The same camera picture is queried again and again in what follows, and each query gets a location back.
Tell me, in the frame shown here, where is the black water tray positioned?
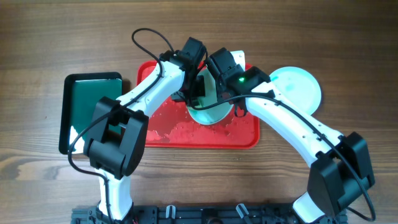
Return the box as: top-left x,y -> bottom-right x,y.
58,72 -> 123,154

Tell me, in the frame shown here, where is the red plastic tray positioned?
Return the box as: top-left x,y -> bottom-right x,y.
136,60 -> 261,150

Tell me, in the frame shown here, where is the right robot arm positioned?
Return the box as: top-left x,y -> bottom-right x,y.
205,48 -> 376,223

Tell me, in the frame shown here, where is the left black cable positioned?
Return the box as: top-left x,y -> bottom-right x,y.
67,27 -> 175,224

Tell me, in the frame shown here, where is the light blue plate top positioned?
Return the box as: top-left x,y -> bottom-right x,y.
187,68 -> 233,125

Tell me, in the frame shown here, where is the black cable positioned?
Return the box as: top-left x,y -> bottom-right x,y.
67,27 -> 175,224
186,74 -> 376,222

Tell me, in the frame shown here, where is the white plate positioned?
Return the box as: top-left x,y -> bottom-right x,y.
270,67 -> 322,115

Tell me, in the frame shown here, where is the right black cable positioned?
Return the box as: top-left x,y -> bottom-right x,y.
186,74 -> 376,222

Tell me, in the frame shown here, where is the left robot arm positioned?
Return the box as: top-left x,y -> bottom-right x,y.
83,37 -> 206,223

